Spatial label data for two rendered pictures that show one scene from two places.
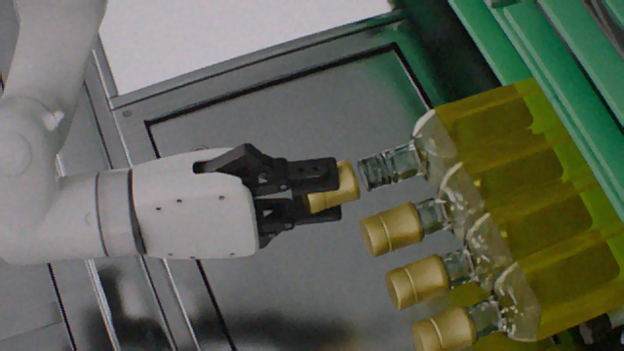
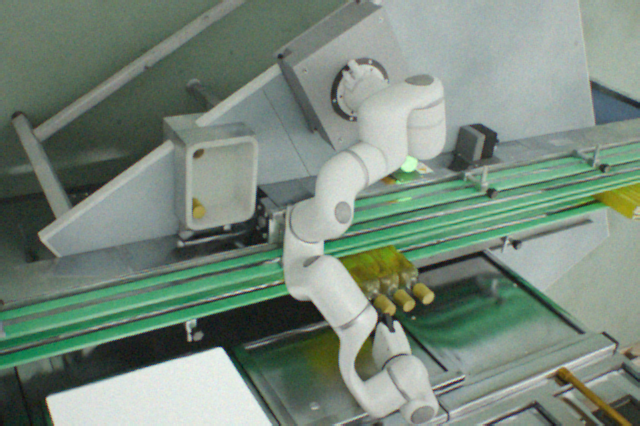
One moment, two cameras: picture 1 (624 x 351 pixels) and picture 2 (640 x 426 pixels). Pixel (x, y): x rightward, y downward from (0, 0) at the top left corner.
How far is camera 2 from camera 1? 167 cm
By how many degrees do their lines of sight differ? 77
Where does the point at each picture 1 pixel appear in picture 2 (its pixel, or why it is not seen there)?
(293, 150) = (306, 375)
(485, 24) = (266, 292)
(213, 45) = (245, 406)
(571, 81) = (332, 245)
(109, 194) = not seen: hidden behind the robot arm
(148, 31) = not seen: outside the picture
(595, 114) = (346, 241)
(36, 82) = (363, 385)
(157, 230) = not seen: hidden behind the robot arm
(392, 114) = (283, 347)
